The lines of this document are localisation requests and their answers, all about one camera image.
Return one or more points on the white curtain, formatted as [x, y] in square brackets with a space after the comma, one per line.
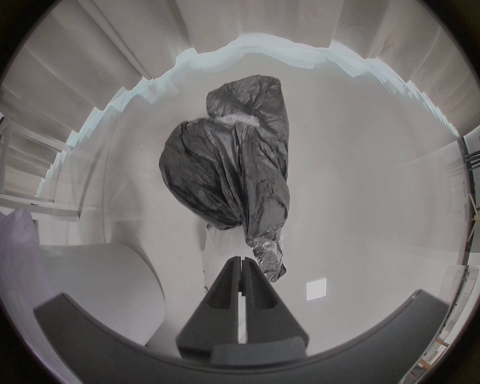
[56, 75]
[300, 22]

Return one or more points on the white chair dark grey seat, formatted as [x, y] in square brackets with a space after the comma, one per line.
[52, 210]

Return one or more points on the black plastic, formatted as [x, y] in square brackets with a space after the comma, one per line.
[225, 168]

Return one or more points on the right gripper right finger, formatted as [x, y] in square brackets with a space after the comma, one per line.
[273, 326]

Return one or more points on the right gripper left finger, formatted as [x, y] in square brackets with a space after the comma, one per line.
[210, 326]

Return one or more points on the white trash bin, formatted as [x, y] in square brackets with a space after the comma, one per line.
[112, 285]

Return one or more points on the purple plastic bag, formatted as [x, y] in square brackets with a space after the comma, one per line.
[18, 255]

